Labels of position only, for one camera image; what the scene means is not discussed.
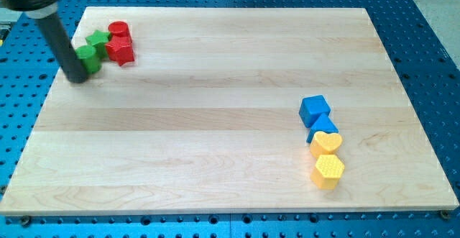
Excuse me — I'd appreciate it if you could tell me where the blue cube block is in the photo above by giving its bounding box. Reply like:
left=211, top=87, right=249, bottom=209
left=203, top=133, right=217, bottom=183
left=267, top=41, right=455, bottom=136
left=298, top=95, right=331, bottom=128

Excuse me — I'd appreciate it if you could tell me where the wooden board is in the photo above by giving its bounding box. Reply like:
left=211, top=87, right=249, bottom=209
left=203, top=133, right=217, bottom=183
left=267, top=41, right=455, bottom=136
left=1, top=6, right=459, bottom=216

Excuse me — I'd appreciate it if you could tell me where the blue triangle block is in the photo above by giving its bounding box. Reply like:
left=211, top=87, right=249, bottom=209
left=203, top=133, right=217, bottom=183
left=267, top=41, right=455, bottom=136
left=306, top=114, right=339, bottom=143

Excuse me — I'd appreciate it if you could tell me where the yellow heart block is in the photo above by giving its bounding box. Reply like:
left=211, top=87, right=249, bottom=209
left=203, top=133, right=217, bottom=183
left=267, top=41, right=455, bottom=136
left=310, top=131, right=344, bottom=159

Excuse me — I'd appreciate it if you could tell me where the yellow hexagon block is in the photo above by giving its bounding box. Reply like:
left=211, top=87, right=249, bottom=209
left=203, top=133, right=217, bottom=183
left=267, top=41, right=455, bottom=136
left=310, top=155, right=345, bottom=190

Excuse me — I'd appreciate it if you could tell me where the red star block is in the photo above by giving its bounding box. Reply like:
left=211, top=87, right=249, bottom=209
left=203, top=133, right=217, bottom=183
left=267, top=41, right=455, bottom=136
left=105, top=36, right=135, bottom=66

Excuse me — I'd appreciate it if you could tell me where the red cylinder block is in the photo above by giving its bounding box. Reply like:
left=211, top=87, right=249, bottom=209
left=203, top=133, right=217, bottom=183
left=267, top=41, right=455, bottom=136
left=108, top=21, right=132, bottom=42

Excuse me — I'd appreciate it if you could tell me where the green star block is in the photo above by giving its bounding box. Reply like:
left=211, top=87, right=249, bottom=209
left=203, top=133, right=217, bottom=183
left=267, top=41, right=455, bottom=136
left=86, top=29, right=111, bottom=59

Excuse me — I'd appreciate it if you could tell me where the green cylinder block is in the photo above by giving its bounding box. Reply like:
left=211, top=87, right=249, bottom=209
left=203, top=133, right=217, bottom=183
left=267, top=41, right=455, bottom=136
left=75, top=45, right=101, bottom=75

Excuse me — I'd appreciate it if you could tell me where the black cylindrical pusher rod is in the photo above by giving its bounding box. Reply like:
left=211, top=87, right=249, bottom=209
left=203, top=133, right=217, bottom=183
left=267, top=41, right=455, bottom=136
left=35, top=13, right=88, bottom=83

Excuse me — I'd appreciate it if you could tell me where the left board clamp screw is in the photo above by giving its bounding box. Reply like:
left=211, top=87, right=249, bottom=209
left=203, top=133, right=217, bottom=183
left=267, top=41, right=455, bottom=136
left=19, top=216, right=32, bottom=227

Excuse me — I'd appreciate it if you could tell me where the board clamp screw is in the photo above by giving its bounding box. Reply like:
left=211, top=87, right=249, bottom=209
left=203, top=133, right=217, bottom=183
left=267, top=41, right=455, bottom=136
left=19, top=216, right=32, bottom=227
left=439, top=210, right=451, bottom=220

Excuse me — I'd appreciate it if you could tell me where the right board clamp screw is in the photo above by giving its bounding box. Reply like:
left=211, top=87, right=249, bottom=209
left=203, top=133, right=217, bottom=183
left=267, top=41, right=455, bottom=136
left=439, top=210, right=451, bottom=220

